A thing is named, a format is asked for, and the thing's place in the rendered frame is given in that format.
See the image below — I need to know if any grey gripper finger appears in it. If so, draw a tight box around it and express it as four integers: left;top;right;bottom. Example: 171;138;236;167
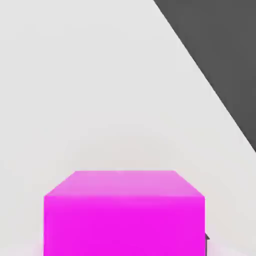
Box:
204;232;211;256

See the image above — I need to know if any small magenta cube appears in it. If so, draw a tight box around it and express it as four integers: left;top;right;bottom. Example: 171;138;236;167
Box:
43;170;206;256

